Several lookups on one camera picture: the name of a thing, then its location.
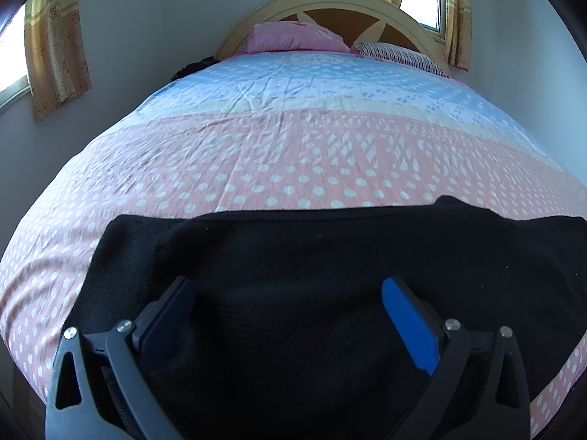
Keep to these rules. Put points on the dark bundle beside bed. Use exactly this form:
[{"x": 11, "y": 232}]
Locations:
[{"x": 195, "y": 68}]

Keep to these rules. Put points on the bed with polka-dot sheet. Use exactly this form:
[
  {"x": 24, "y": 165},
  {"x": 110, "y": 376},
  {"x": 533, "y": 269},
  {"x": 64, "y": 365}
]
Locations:
[{"x": 284, "y": 146}]

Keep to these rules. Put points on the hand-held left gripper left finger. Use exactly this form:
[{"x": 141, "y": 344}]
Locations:
[{"x": 167, "y": 321}]

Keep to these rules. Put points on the arched wooden bed headboard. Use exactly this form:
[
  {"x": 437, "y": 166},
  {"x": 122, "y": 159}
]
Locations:
[{"x": 339, "y": 2}]

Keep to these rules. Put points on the long yellow patterned curtain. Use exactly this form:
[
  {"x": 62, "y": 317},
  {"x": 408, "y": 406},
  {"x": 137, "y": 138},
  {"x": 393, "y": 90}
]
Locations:
[{"x": 57, "y": 46}]

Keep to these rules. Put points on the black pants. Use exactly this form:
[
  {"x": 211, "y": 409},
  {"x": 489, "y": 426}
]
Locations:
[{"x": 293, "y": 256}]

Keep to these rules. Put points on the large sliding window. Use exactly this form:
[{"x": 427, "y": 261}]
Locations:
[{"x": 11, "y": 59}]

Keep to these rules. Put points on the narrow yellow patterned curtain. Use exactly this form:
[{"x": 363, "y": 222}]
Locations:
[{"x": 458, "y": 13}]

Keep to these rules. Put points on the striped pillow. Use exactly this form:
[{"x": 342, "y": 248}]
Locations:
[{"x": 403, "y": 57}]

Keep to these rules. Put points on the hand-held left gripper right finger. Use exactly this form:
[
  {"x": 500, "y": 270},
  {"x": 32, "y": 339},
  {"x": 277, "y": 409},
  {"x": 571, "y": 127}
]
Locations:
[{"x": 410, "y": 325}]

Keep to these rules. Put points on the pink pillow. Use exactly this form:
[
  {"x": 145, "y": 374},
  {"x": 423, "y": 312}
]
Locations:
[{"x": 293, "y": 37}]

